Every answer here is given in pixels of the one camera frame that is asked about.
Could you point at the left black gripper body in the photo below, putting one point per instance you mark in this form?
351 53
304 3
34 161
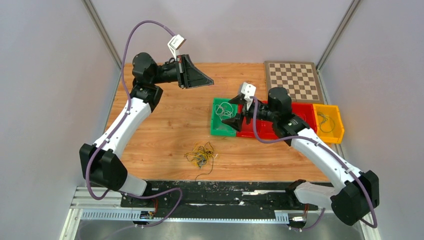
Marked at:
180 71

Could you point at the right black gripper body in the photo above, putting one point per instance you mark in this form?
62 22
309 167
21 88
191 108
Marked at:
263 112

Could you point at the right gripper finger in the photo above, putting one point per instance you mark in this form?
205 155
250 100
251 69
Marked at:
238 100
235 122

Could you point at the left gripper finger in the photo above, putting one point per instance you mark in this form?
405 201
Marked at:
195 82
193 71

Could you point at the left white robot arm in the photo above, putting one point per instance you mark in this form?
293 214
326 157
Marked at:
100 161

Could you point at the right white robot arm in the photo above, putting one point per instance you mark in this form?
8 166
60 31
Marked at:
354 194

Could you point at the red bin left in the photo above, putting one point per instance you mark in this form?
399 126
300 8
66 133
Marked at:
247 130

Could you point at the red bin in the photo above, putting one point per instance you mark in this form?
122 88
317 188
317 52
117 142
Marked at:
247 130
264 127
306 112

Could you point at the red bin middle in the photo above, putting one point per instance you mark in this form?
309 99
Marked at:
264 127

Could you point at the red bin right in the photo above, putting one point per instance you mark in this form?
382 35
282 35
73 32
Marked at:
306 112

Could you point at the wooden chessboard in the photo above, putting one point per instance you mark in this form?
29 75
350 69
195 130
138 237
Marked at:
300 79

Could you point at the yellow plastic bin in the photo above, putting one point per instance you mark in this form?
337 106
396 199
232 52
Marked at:
330 127

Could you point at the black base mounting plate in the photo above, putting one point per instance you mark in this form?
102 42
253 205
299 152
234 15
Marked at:
216 199

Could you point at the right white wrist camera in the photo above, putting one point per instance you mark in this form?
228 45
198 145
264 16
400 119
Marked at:
247 92

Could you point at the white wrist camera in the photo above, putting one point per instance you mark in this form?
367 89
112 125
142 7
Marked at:
175 44
247 92

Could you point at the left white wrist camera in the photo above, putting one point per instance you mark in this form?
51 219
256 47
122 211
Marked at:
175 44

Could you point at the left aluminium corner post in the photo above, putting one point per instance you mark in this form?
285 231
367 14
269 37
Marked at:
95 17

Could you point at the aluminium corner post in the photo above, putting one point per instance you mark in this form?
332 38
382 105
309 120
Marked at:
95 17
351 10

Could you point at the right aluminium corner post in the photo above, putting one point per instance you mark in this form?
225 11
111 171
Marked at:
351 10

